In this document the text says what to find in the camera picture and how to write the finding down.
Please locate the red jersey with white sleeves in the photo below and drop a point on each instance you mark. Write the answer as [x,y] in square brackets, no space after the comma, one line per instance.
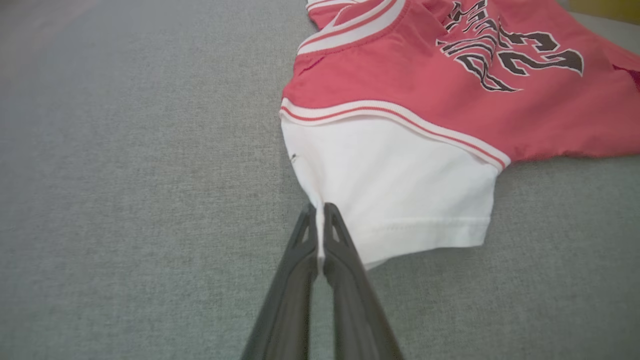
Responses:
[400,175]

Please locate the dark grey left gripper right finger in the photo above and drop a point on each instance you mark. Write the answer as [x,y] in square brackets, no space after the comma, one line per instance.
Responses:
[355,310]

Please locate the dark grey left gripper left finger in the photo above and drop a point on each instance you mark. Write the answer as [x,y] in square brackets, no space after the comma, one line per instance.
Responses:
[290,300]

